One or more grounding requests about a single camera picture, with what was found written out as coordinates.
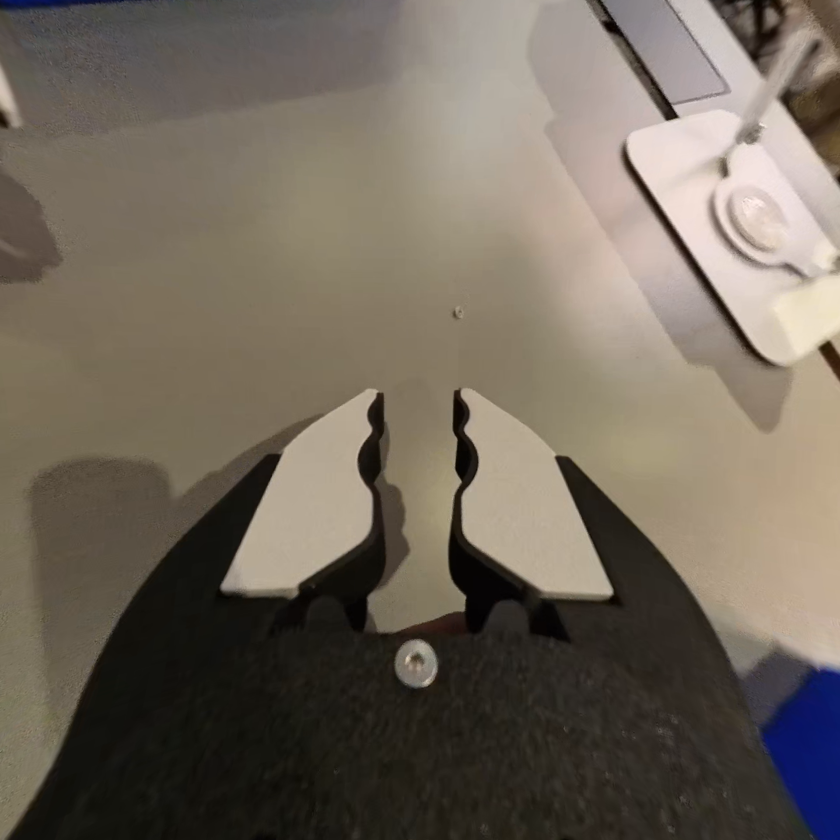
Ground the dark table inset panel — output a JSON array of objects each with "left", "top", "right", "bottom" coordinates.
[{"left": 594, "top": 0, "right": 733, "bottom": 107}]

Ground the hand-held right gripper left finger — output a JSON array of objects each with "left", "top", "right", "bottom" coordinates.
[{"left": 220, "top": 388, "right": 388, "bottom": 634}]

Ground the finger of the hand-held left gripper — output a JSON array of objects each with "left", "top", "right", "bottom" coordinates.
[{"left": 0, "top": 62, "right": 25, "bottom": 130}]

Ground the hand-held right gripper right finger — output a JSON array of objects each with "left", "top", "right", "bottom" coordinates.
[{"left": 450, "top": 387, "right": 616, "bottom": 641}]

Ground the white metal display stand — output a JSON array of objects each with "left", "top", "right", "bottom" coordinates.
[{"left": 623, "top": 29, "right": 840, "bottom": 368}]

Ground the blue plastic shelf bin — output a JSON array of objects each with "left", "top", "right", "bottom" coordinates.
[{"left": 761, "top": 666, "right": 840, "bottom": 840}]

